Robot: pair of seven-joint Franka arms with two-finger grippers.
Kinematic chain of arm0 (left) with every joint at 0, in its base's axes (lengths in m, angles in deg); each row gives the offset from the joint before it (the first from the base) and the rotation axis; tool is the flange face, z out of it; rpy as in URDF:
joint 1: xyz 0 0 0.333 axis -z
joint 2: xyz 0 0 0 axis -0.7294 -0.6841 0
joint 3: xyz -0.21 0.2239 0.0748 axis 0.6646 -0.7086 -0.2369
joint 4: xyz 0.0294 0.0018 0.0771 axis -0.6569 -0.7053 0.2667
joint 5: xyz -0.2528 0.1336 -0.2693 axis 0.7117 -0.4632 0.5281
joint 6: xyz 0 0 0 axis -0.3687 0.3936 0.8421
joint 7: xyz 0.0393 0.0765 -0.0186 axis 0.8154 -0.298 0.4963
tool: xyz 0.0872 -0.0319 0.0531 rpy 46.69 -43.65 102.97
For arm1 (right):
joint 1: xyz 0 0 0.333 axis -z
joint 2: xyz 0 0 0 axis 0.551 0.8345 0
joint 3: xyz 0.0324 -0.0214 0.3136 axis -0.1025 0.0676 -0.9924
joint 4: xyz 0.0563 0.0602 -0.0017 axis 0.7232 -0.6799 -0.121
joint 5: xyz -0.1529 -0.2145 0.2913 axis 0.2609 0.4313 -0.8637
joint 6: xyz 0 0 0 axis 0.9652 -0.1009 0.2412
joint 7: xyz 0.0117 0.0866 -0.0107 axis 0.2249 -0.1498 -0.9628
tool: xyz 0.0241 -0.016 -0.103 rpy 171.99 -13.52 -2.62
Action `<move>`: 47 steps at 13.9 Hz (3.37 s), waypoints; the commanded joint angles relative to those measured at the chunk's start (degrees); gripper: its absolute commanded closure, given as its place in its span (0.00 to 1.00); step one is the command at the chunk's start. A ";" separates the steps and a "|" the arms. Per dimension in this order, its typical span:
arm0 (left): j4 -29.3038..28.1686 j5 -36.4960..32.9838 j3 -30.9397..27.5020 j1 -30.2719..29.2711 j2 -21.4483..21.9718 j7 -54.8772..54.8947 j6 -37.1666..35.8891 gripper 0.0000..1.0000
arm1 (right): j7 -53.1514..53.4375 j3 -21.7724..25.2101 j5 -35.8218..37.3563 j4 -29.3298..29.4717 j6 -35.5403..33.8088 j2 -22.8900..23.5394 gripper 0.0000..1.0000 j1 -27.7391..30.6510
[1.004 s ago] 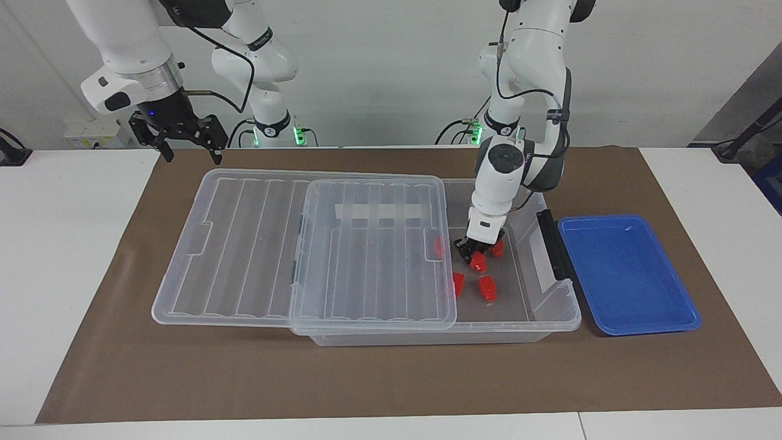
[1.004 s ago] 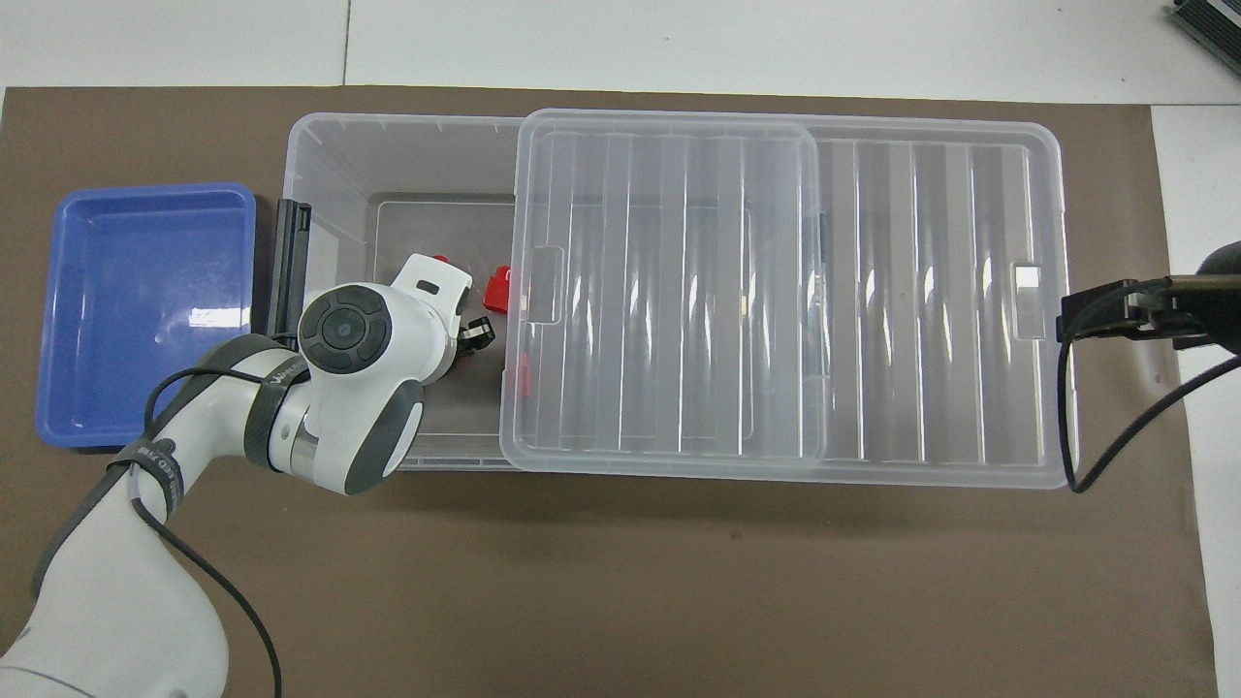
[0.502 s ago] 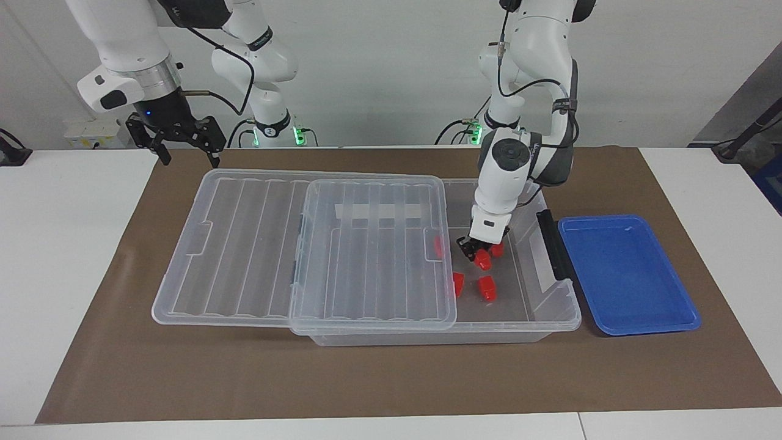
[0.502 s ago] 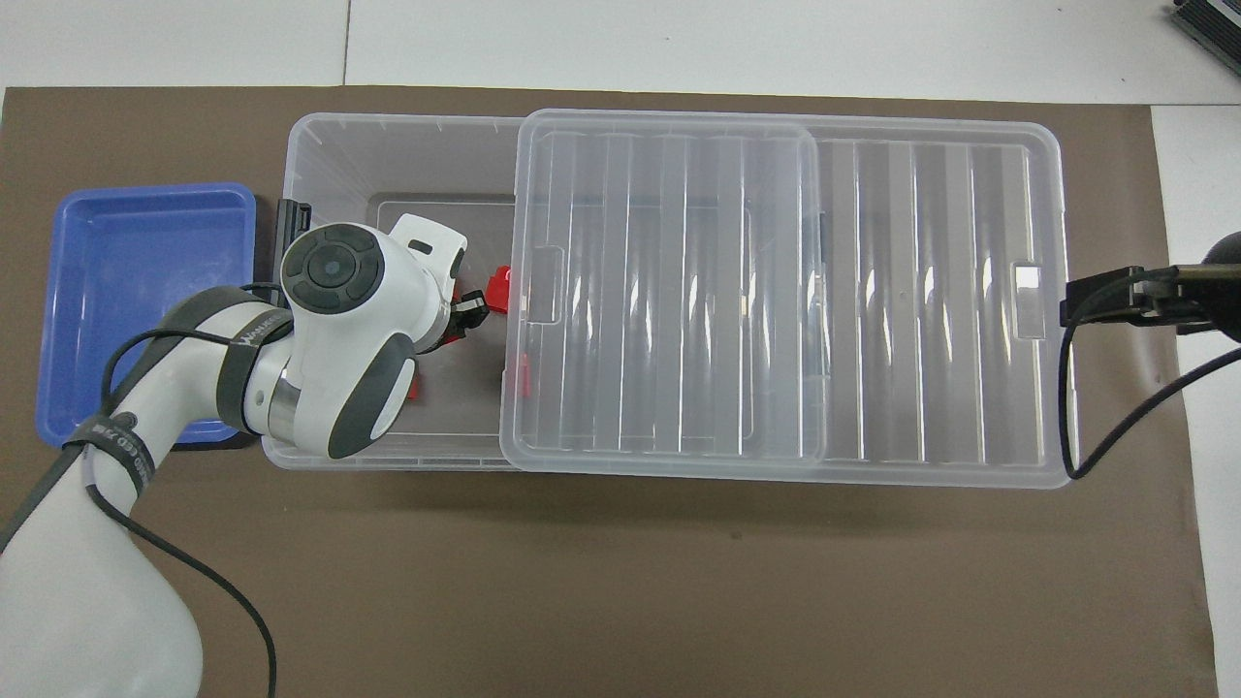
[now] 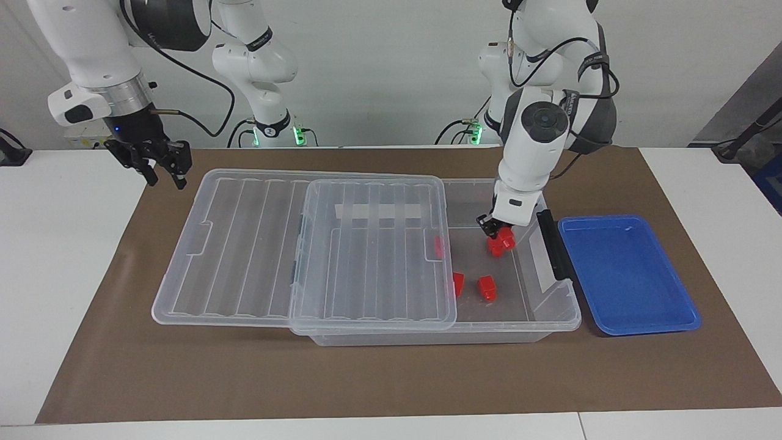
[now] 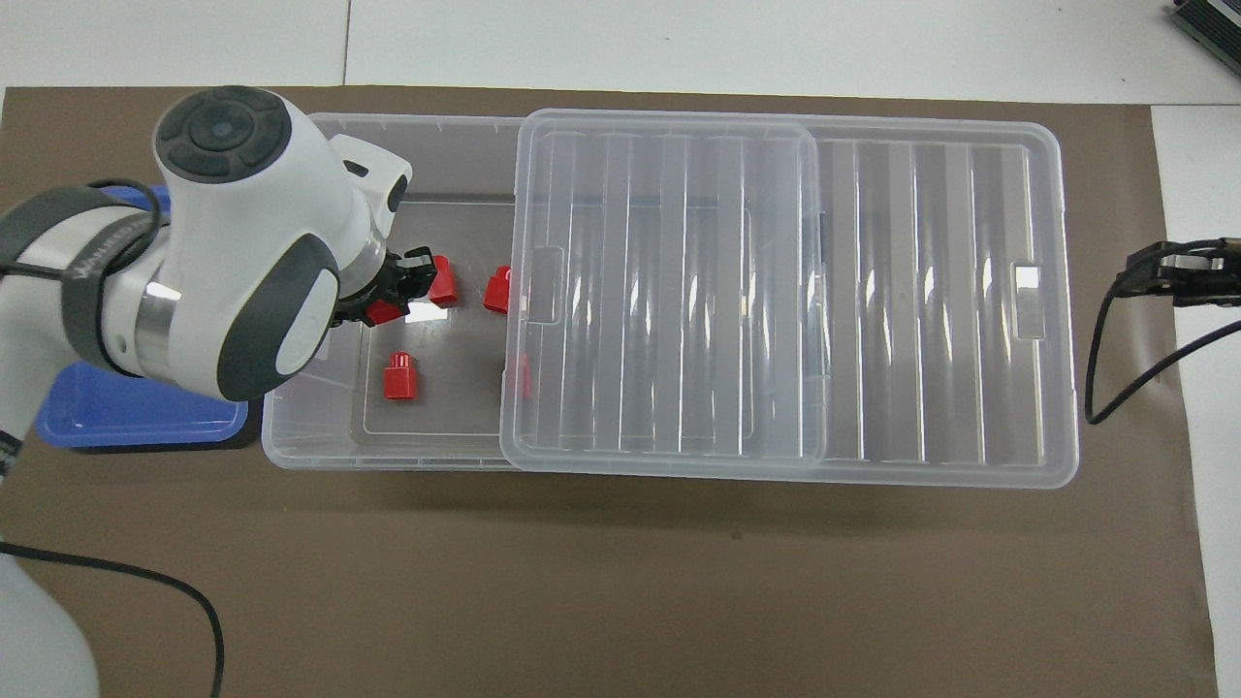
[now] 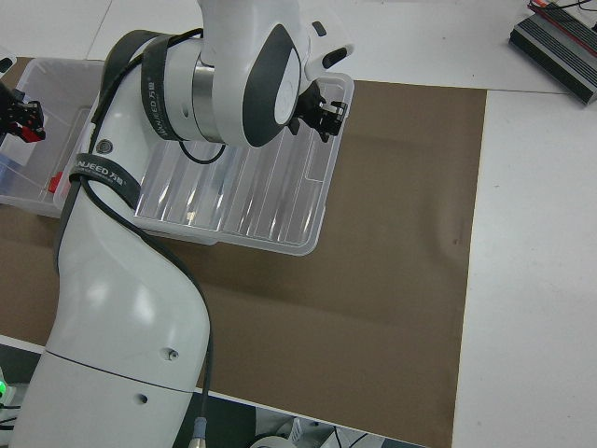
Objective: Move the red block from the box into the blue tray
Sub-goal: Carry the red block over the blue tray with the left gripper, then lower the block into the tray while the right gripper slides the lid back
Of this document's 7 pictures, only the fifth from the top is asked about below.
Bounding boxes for clear ribbed box lid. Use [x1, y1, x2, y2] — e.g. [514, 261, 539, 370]
[151, 169, 458, 334]

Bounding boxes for clear plastic storage box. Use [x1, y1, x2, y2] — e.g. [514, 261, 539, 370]
[291, 176, 582, 348]

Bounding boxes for blue plastic tray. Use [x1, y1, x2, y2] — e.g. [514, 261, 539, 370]
[557, 214, 702, 337]

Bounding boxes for white power strip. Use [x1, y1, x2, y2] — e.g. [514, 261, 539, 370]
[64, 124, 117, 149]

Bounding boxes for black object on table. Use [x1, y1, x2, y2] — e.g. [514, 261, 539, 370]
[0, 128, 32, 167]

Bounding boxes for brown paper table mat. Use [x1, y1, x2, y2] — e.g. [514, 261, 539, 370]
[35, 147, 782, 425]

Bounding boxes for black stand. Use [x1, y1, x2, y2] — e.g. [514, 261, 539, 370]
[712, 98, 782, 163]

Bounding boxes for blue crate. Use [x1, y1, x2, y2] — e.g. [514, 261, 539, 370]
[753, 153, 782, 215]

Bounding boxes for black box latch handle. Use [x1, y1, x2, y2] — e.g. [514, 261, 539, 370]
[536, 209, 574, 282]

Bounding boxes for black right arm base cables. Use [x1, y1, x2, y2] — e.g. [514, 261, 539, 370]
[227, 118, 320, 149]

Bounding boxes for black arm base cables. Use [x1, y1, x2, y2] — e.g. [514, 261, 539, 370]
[435, 98, 489, 145]
[227, 118, 320, 149]

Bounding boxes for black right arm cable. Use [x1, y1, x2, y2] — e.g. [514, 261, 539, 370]
[119, 0, 236, 138]

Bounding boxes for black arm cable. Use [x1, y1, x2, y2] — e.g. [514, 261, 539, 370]
[119, 0, 236, 138]
[504, 0, 619, 181]

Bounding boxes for black left arm base cables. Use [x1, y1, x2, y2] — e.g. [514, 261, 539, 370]
[435, 98, 489, 145]

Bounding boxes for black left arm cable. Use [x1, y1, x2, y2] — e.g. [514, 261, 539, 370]
[504, 0, 619, 181]

